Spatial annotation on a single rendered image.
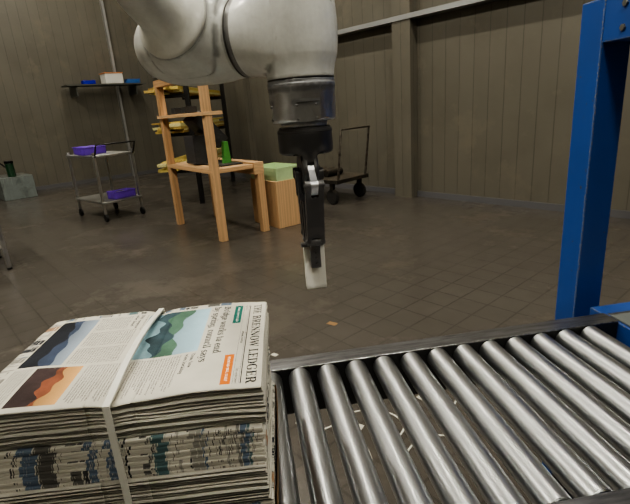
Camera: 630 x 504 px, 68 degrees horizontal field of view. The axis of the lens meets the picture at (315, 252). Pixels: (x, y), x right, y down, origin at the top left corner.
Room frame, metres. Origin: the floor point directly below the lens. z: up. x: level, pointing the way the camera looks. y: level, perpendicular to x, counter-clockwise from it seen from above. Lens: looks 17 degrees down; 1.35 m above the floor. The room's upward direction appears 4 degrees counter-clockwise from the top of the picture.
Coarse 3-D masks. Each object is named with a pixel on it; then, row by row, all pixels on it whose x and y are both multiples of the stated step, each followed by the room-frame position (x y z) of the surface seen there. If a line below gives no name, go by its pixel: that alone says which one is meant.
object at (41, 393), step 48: (48, 336) 0.69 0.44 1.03; (96, 336) 0.68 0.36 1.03; (0, 384) 0.55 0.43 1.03; (48, 384) 0.54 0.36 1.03; (96, 384) 0.54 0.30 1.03; (0, 432) 0.48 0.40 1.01; (48, 432) 0.48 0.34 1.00; (0, 480) 0.48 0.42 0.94; (48, 480) 0.48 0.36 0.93; (96, 480) 0.48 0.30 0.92
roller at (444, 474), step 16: (384, 368) 0.89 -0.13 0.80; (384, 384) 0.85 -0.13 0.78; (400, 384) 0.82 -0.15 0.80; (400, 400) 0.78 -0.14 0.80; (416, 400) 0.78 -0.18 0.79; (400, 416) 0.75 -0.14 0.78; (416, 416) 0.72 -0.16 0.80; (416, 432) 0.68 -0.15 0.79; (432, 432) 0.68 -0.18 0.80; (416, 448) 0.66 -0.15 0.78; (432, 448) 0.64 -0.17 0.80; (432, 464) 0.61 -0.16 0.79; (448, 464) 0.60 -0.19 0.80; (432, 480) 0.59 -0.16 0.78; (448, 480) 0.57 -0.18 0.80; (464, 480) 0.57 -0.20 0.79; (448, 496) 0.54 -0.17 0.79; (464, 496) 0.53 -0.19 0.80
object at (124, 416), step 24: (144, 312) 0.76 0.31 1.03; (168, 312) 0.76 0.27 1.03; (144, 336) 0.67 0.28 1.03; (120, 360) 0.60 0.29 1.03; (144, 360) 0.59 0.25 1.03; (120, 384) 0.53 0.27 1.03; (96, 408) 0.49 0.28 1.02; (120, 408) 0.49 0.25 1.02; (96, 432) 0.49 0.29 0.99; (120, 432) 0.49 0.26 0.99; (96, 456) 0.49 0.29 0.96; (144, 480) 0.48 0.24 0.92
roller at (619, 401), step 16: (544, 336) 0.97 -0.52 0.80; (544, 352) 0.94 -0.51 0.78; (560, 352) 0.90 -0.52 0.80; (560, 368) 0.88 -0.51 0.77; (576, 368) 0.84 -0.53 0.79; (592, 368) 0.83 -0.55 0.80; (592, 384) 0.79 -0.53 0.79; (608, 384) 0.77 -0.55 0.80; (608, 400) 0.74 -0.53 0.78; (624, 400) 0.72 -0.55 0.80; (624, 416) 0.70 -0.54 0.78
